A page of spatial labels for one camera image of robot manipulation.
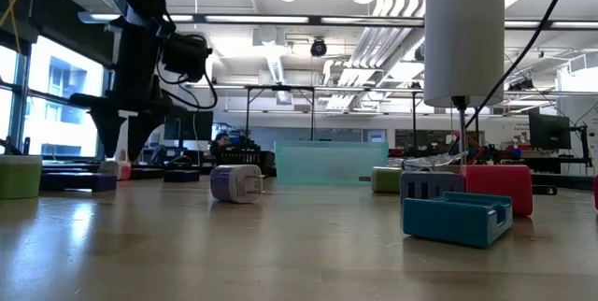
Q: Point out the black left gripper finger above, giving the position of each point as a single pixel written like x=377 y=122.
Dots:
x=108 y=128
x=140 y=128

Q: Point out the pink white small charger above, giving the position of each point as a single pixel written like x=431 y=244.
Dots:
x=117 y=170

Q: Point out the black rectangular block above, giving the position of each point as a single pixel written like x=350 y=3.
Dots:
x=147 y=173

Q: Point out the purple rectangular block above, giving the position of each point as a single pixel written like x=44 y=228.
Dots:
x=77 y=182
x=181 y=176

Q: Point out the white round piece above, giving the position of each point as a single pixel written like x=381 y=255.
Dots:
x=18 y=179

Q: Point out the purple white plug adapter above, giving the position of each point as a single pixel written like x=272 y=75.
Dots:
x=233 y=184

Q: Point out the green cube charger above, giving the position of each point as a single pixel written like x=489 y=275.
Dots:
x=388 y=179

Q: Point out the lavender wall charger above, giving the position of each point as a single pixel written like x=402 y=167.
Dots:
x=430 y=183

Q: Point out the pink cube charger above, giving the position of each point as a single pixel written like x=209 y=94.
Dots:
x=500 y=184

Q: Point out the red charger block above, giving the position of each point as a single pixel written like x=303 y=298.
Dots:
x=596 y=193

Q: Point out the large window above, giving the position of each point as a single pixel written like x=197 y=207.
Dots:
x=61 y=118

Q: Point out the black computer monitor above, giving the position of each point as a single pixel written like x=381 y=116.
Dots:
x=549 y=132
x=196 y=125

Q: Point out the person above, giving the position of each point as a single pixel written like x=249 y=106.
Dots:
x=220 y=142

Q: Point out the black mesh bin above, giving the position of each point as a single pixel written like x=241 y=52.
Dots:
x=243 y=158

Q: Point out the black round ceiling speaker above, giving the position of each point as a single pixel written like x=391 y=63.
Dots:
x=318 y=47

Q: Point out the teal translucent plastic tray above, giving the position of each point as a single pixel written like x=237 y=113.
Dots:
x=327 y=163

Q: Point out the white ceiling ducts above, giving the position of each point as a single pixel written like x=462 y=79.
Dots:
x=374 y=48

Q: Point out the teal digital clock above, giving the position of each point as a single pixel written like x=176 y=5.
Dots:
x=448 y=221

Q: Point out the white table lamp wooden base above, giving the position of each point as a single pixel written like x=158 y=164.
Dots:
x=462 y=39

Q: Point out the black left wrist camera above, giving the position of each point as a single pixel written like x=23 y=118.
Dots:
x=187 y=55

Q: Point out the long ceiling light rail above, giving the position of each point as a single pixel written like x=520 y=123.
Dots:
x=257 y=19

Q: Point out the black metal gantry frame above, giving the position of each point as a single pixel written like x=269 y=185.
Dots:
x=280 y=88

